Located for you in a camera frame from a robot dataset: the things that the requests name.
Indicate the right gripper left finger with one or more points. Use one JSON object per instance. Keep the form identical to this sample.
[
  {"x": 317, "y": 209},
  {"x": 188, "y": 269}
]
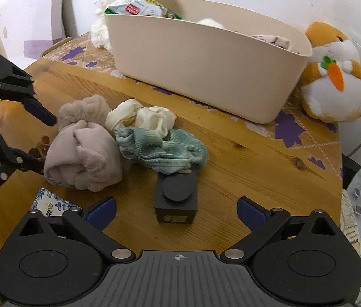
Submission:
[{"x": 88, "y": 224}]

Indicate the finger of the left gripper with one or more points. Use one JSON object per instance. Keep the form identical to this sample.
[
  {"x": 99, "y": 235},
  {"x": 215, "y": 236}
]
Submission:
[
  {"x": 16, "y": 159},
  {"x": 17, "y": 85}
]

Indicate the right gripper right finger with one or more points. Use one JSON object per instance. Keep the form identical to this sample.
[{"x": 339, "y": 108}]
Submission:
[{"x": 265, "y": 226}]

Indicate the taupe fleece sock bundle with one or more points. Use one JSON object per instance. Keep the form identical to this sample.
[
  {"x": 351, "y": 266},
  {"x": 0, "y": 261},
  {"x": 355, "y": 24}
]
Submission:
[{"x": 83, "y": 155}]

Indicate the small black box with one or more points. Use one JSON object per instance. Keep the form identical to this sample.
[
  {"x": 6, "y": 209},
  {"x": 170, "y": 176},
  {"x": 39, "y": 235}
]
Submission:
[{"x": 175, "y": 199}]

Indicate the green knit sock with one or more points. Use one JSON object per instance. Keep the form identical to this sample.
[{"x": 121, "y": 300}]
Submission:
[{"x": 178, "y": 151}]

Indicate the purple flower table runner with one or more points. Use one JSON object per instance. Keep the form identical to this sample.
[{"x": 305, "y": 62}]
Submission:
[{"x": 315, "y": 145}]

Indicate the cream sock bundle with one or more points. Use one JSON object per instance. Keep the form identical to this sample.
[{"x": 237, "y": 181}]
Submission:
[{"x": 131, "y": 113}]

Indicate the colourful snack bag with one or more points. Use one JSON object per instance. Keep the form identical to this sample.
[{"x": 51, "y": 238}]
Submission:
[{"x": 151, "y": 8}]

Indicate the orange white hamster plush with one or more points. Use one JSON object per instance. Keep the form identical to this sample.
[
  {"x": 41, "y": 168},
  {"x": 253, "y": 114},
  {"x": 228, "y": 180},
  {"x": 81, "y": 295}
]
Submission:
[{"x": 330, "y": 86}]

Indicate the beige plastic storage bin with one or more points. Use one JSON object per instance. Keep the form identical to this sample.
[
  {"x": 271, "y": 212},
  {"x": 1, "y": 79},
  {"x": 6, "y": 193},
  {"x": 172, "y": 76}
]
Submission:
[{"x": 225, "y": 68}]

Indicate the pink white cloth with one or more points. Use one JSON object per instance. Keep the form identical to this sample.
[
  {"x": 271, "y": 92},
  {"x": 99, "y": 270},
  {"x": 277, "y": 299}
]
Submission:
[{"x": 274, "y": 40}]

